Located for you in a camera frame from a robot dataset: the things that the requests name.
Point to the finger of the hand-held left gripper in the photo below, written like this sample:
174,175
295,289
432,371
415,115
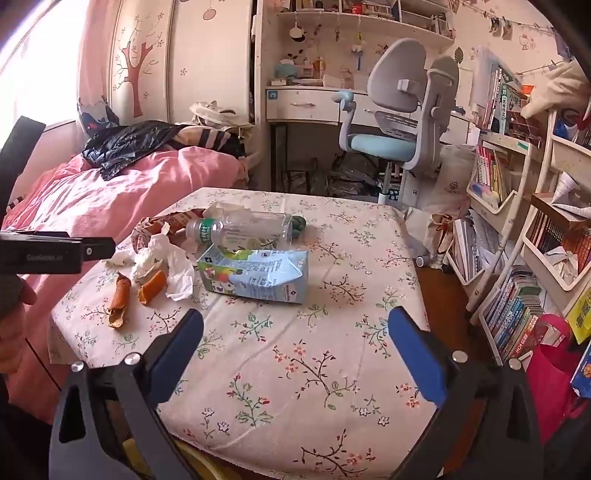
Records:
99,249

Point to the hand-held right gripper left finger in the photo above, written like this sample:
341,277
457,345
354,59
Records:
178,355

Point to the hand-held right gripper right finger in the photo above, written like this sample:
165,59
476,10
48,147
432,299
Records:
415,355

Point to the small white tissue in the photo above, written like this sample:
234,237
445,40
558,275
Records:
119,258

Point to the large white tissue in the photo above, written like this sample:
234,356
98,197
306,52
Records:
154,263

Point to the short orange peel piece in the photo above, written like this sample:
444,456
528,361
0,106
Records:
152,286

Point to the red snack bag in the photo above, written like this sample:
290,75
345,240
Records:
173,220

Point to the blue milk carton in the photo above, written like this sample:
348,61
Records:
263,274

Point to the clear plastic bottle green label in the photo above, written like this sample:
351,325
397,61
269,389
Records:
240,230

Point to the green bottle cap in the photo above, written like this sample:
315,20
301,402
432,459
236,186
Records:
299,224

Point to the person's left hand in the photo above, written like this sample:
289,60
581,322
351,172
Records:
14,341

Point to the pink blanket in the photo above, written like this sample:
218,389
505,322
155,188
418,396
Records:
92,198

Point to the black puffer jacket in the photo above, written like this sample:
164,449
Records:
124,147

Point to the row of colourful floor books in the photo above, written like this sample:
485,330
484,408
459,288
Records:
517,314

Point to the floral tablecloth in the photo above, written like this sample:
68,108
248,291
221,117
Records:
300,369

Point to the stack of papers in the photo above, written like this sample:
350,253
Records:
471,249

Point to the beige striped cloth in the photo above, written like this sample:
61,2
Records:
207,138

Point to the blue box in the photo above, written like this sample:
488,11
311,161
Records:
582,369

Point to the yellow box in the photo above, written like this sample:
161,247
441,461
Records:
581,316

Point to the white bag with tree print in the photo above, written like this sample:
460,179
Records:
455,184

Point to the canvas tote bag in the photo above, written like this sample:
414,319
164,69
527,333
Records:
217,113

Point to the row of dark books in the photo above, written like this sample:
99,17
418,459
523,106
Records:
554,235

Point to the white tiered book rack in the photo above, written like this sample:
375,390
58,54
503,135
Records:
512,194
568,161

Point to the pile of plastic bags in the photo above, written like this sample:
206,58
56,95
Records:
341,177

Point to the pink curtain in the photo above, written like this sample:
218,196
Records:
94,55

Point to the row of thin colourful books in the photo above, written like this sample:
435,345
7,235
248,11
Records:
489,173

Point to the window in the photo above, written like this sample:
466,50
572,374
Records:
32,55

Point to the white wardrobe with tree print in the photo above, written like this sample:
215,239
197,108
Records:
194,69

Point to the white desk with drawers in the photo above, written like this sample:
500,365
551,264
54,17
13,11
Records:
304,104

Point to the teal round container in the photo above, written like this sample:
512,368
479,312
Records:
287,70

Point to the stack of upright books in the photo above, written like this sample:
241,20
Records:
501,92

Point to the grey and blue desk chair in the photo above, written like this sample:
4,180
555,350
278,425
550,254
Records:
401,78

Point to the cream cloth bundle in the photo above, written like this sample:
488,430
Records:
558,87

